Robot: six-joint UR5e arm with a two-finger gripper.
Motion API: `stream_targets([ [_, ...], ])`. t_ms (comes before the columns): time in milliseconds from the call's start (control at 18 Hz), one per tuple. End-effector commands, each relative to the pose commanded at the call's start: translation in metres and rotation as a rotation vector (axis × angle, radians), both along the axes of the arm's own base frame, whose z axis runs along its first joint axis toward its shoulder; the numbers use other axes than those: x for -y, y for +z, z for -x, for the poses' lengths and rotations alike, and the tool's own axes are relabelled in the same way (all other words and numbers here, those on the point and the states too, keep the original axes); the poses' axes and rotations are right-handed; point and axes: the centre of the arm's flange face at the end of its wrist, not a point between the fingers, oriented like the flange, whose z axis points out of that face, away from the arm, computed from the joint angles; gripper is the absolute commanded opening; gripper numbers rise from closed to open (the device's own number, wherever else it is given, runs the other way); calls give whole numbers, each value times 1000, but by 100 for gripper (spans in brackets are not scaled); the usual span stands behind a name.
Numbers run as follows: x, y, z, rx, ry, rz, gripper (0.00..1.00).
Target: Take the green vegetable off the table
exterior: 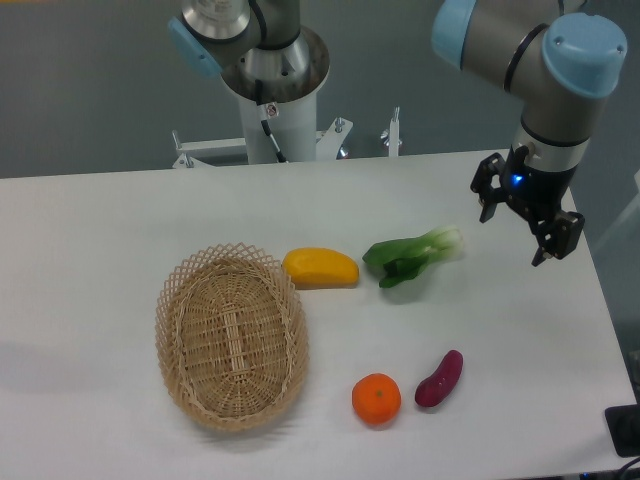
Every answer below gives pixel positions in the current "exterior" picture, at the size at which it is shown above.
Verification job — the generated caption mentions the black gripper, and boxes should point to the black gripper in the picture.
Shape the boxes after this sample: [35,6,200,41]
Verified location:
[470,146,585,267]

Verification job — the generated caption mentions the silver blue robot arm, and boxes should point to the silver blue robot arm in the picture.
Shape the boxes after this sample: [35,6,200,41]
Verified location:
[168,1,627,263]

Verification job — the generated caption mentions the green bok choy vegetable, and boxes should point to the green bok choy vegetable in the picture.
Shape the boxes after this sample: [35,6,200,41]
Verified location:
[362,226,463,289]

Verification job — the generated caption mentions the purple sweet potato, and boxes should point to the purple sweet potato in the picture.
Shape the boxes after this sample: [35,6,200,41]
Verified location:
[414,350,464,408]

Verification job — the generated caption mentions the yellow mango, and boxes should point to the yellow mango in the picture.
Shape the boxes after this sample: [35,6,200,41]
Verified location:
[282,247,360,289]

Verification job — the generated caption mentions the orange tangerine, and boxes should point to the orange tangerine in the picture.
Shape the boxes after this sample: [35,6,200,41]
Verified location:
[351,373,402,426]

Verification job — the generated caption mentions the black device at edge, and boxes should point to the black device at edge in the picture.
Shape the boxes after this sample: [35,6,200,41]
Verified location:
[604,404,639,458]

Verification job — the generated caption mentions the woven wicker basket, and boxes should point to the woven wicker basket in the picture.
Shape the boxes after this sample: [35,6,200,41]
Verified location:
[155,243,309,433]

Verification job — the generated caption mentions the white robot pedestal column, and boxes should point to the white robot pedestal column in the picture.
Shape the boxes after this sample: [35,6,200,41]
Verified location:
[219,24,331,165]

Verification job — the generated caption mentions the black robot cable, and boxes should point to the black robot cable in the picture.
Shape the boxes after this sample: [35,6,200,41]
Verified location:
[253,79,290,164]

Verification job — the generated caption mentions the white pedestal base frame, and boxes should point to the white pedestal base frame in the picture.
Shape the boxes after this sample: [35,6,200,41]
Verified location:
[172,106,403,169]

